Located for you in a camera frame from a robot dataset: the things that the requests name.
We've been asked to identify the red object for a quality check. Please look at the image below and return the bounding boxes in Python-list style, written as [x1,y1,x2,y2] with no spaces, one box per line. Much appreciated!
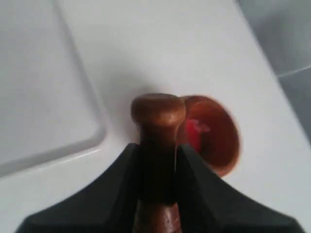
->
[186,119,210,151]

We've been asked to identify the wooden mortar cup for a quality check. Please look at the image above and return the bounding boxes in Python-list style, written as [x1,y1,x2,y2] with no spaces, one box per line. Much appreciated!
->
[177,95,241,177]

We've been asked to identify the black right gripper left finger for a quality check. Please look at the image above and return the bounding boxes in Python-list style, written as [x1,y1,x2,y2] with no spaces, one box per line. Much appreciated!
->
[17,143,140,233]

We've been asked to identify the wooden pestle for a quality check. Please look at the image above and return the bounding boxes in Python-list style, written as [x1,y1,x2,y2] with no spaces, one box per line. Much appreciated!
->
[131,93,186,233]

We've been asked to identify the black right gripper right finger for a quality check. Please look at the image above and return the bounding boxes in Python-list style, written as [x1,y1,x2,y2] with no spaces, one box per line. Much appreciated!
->
[175,145,304,233]

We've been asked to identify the white plastic tray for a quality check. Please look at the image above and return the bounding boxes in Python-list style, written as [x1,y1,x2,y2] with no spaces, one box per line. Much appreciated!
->
[0,0,107,178]

